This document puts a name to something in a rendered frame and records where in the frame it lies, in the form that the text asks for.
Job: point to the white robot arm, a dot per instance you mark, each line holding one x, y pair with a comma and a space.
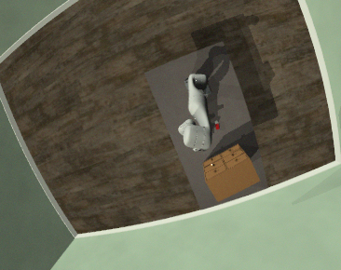
196, 136

